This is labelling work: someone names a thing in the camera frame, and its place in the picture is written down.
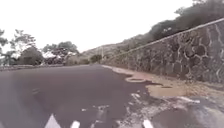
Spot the round manhole cover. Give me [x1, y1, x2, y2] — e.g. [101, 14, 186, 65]
[125, 77, 147, 84]

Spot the dark asphalt road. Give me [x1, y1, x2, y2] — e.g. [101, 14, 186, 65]
[0, 64, 224, 128]

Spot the sandy dirt roadside strip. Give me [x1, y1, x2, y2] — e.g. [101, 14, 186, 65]
[101, 64, 224, 105]

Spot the robot's own part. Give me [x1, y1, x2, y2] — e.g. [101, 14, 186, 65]
[142, 119, 154, 128]
[70, 120, 81, 128]

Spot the row of trees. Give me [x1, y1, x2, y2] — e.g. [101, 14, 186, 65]
[0, 29, 81, 67]

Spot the wooded hillside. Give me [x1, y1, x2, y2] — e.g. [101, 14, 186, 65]
[78, 0, 224, 64]

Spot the low roadside barrier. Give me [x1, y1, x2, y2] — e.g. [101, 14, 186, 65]
[0, 63, 66, 72]

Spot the grey stone retaining wall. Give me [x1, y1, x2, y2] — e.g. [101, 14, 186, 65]
[99, 18, 224, 84]

